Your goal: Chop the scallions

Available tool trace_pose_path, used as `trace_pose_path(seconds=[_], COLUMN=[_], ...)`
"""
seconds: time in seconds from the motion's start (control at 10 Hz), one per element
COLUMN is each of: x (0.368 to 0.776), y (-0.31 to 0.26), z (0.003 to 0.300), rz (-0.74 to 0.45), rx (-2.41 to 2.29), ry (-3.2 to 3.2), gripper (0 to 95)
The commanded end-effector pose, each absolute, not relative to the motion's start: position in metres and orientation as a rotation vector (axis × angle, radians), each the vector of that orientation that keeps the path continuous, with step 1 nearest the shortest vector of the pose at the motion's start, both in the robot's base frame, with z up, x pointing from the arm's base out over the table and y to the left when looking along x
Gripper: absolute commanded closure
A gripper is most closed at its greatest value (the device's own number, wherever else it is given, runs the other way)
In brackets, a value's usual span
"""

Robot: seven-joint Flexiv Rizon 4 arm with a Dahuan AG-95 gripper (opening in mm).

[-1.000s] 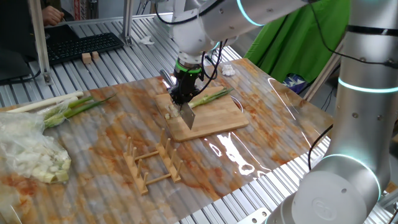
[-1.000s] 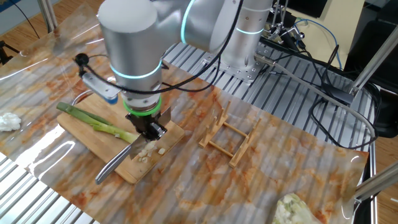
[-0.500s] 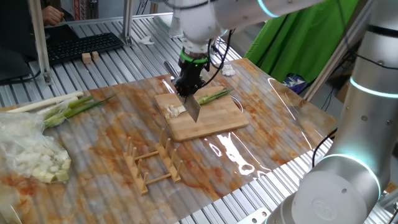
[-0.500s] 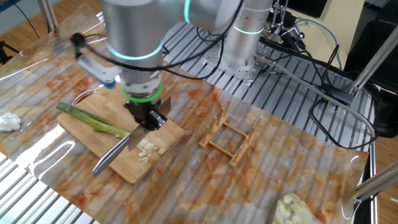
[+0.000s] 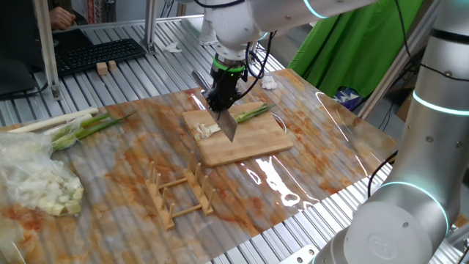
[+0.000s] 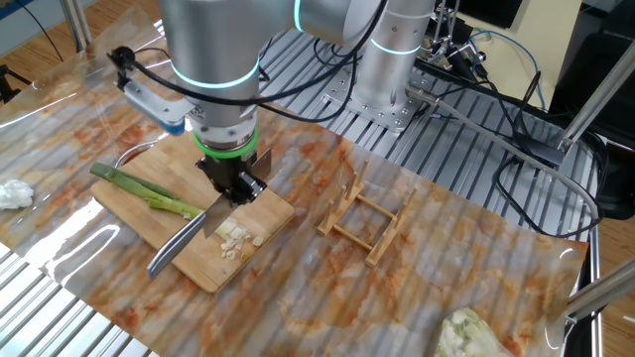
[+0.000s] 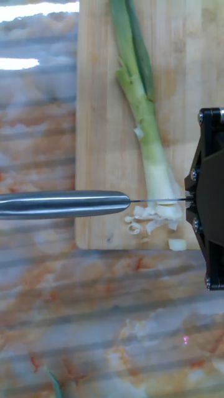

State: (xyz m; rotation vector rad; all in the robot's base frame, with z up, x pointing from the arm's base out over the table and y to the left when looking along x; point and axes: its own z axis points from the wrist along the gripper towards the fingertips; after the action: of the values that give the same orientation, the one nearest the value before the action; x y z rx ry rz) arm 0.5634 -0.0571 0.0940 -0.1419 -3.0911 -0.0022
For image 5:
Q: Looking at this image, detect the silver robot mounting plate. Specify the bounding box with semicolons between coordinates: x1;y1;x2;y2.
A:
278;244;320;264

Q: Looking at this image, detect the plastic bag of chopped scallions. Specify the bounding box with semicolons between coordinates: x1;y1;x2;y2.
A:
0;131;85;217

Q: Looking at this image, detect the marble pattern plastic mat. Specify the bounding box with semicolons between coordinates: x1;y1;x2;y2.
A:
0;68;397;264

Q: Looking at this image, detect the steel cleaver knife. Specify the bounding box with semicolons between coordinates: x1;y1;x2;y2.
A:
191;69;239;143

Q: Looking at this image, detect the green adapter ring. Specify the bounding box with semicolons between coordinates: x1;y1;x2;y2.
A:
211;55;245;73

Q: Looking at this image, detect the aluminium frame post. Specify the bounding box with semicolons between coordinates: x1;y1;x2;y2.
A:
357;0;440;120
143;0;159;55
32;0;62;100

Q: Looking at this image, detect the long white leek stalk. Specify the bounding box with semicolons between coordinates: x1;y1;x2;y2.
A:
7;106;100;133

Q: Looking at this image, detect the black computer monitor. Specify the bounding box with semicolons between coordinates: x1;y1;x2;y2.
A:
0;0;47;96

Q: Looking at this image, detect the green cloth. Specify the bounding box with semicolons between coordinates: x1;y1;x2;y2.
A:
287;0;425;98

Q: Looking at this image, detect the green scallion stalk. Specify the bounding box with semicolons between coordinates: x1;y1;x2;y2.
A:
234;102;276;124

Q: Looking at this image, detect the bundle of green scallions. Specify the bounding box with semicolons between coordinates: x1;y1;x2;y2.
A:
51;111;136;152

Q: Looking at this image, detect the wooden peg rack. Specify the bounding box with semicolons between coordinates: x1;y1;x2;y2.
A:
144;150;217;231

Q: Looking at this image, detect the blue patterned bag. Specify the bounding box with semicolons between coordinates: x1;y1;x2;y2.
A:
332;87;362;111

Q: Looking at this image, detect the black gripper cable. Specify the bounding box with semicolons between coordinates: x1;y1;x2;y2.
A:
192;0;276;100

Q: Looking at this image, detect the cardboard box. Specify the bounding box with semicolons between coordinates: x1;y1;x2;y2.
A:
395;93;413;122

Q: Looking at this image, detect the person's hand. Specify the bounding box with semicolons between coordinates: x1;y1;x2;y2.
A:
49;6;77;32

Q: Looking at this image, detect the wooden cutting board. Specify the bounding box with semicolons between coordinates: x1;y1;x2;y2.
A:
182;100;294;169

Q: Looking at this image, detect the black keyboard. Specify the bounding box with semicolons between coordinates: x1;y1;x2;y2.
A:
53;37;147;77

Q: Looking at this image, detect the black flat device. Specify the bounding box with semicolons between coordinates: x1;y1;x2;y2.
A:
53;28;95;48

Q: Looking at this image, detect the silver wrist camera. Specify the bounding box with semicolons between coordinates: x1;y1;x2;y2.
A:
199;17;219;47

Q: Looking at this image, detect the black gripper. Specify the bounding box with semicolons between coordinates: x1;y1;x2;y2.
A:
204;68;246;111

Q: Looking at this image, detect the red white box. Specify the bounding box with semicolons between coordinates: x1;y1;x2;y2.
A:
86;0;106;25

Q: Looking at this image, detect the black base cable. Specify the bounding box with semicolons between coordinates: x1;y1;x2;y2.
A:
367;149;399;199

